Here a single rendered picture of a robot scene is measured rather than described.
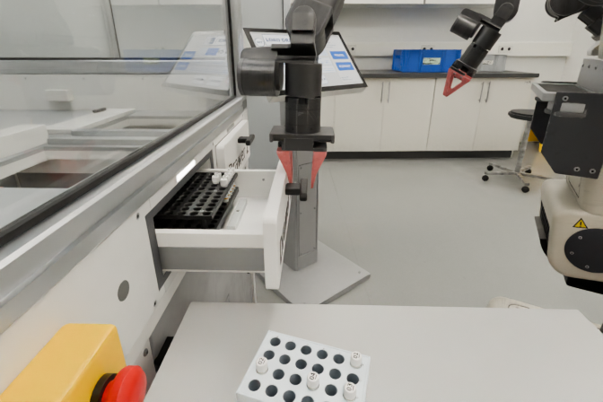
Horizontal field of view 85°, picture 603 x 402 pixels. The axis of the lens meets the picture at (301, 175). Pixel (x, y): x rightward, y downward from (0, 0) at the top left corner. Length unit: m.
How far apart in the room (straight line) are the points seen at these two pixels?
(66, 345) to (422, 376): 0.36
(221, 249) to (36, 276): 0.22
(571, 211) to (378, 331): 0.54
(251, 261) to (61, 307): 0.22
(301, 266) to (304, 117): 1.36
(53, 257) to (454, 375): 0.43
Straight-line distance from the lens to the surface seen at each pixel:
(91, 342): 0.32
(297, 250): 1.73
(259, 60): 0.53
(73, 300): 0.36
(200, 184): 0.60
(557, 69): 5.15
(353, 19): 4.14
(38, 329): 0.33
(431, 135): 3.78
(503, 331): 0.57
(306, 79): 0.51
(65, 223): 0.33
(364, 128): 3.55
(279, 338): 0.44
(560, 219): 0.90
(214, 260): 0.47
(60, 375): 0.31
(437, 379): 0.48
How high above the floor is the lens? 1.12
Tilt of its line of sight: 21 degrees down
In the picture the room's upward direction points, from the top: straight up
